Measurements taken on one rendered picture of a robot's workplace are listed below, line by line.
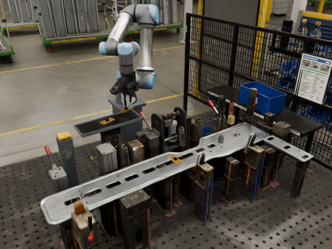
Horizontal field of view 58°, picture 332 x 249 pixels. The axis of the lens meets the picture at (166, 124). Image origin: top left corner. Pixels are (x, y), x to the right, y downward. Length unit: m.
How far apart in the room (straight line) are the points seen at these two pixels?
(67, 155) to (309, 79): 1.57
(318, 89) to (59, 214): 1.69
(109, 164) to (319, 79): 1.40
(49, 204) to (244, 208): 1.06
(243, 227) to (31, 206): 1.22
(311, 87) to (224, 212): 1.00
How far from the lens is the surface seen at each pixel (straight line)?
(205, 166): 1.57
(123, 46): 1.62
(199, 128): 1.90
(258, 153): 1.75
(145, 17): 2.01
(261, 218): 1.85
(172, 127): 1.83
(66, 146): 1.68
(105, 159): 1.58
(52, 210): 1.47
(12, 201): 2.08
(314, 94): 2.20
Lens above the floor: 1.96
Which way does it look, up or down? 28 degrees down
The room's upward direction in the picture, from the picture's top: straight up
